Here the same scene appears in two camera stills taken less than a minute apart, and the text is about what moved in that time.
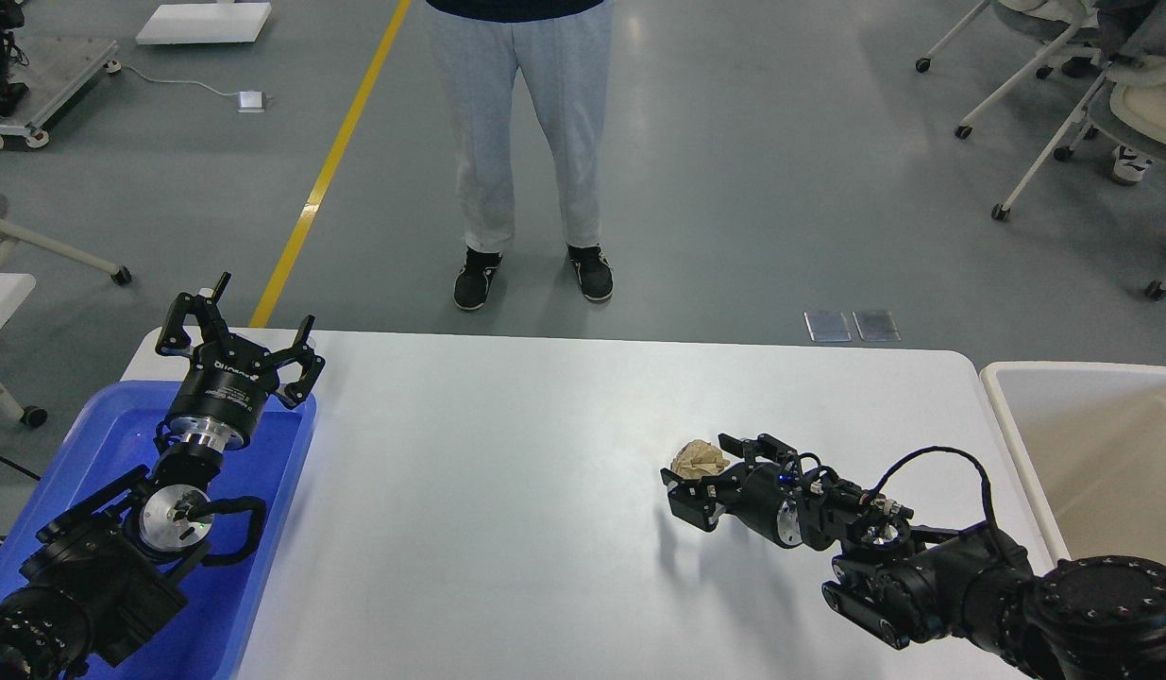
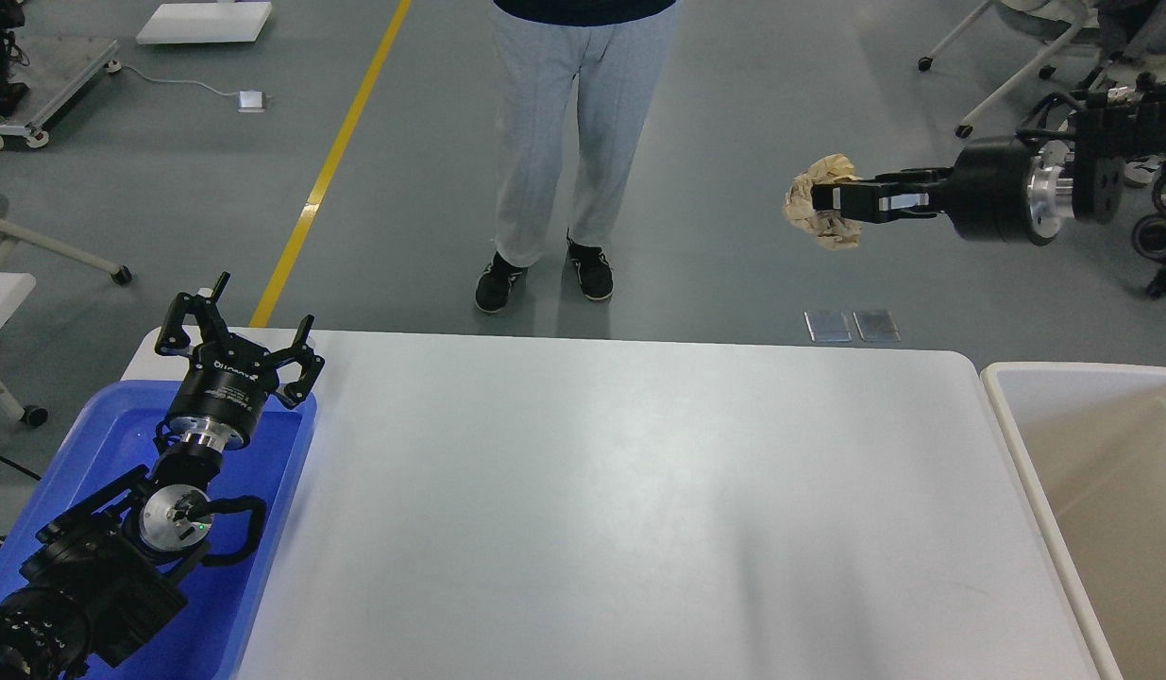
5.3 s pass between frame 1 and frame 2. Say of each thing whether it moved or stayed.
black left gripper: stayed
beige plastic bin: stayed
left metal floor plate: stayed
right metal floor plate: stayed
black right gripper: moved
